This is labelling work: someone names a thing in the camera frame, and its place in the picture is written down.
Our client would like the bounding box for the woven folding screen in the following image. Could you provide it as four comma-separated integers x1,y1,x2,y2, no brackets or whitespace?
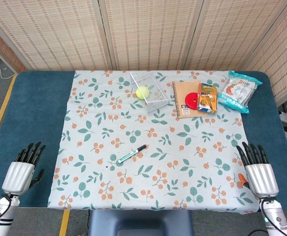
0,0,287,100

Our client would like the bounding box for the green white marker pen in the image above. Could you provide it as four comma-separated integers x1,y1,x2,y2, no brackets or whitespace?
117,145,147,165

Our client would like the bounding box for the yellow tennis ball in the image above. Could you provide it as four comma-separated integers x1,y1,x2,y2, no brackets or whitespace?
135,86,150,100

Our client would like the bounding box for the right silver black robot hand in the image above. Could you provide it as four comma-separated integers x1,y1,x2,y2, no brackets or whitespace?
235,142,280,198

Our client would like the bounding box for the clear plastic box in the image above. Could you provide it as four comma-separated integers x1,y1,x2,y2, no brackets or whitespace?
129,71,170,114

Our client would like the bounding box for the brown spiral notebook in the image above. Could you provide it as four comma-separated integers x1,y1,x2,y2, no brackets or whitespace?
172,80,209,119

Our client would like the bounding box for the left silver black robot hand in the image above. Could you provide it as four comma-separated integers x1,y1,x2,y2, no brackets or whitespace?
1,141,46,197

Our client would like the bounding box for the white floor cable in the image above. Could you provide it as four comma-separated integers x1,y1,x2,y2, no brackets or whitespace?
0,65,17,80

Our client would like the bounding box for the orange snack packet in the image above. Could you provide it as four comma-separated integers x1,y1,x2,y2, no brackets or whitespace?
197,83,219,115

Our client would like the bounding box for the floral patterned tablecloth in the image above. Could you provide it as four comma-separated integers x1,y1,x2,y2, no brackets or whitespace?
47,70,260,213

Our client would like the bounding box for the red round disc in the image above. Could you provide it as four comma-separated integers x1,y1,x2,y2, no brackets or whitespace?
185,92,199,111

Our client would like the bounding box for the teal white plastic bag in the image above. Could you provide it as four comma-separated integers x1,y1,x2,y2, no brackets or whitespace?
217,70,263,115

